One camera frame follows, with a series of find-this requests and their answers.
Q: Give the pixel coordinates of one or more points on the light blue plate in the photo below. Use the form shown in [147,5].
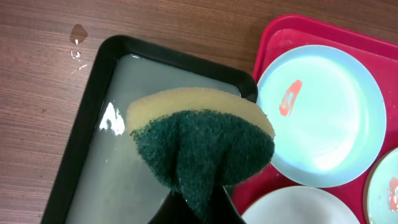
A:
[328,114]
[380,197]

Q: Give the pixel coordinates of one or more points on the red plastic tray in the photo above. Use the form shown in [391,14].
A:
[380,57]

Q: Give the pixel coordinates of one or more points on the black water tray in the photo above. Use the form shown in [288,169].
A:
[101,179]

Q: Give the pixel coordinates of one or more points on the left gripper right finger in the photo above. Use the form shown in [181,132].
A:
[222,210]

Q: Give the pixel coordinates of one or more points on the green yellow sponge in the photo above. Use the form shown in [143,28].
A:
[195,140]

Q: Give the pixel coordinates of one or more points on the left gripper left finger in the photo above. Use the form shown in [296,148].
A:
[174,210]

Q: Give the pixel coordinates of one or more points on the light blue plate top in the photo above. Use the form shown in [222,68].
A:
[328,114]

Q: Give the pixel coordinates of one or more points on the white plate front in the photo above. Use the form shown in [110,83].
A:
[299,204]

